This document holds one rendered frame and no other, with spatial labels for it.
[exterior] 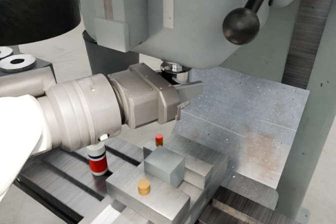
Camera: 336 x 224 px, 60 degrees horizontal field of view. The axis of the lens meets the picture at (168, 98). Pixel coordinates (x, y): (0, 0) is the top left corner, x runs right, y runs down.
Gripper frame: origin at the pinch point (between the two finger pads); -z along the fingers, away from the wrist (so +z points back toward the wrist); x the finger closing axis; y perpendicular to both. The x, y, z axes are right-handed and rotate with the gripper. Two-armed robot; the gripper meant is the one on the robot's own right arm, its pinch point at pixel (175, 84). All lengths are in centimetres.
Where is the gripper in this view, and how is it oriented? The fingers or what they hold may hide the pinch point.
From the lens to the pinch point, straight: 44.8
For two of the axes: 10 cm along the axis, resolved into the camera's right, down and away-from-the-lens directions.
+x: -5.3, -4.6, 7.2
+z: -8.5, 2.7, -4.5
